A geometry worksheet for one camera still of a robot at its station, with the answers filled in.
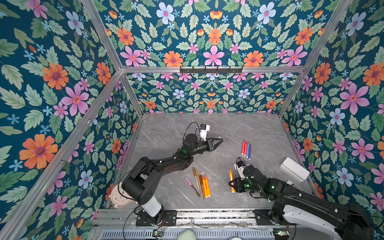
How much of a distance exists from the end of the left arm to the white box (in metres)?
0.46

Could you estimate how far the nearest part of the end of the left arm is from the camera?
0.70 m

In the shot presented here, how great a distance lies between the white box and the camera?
853 millimetres
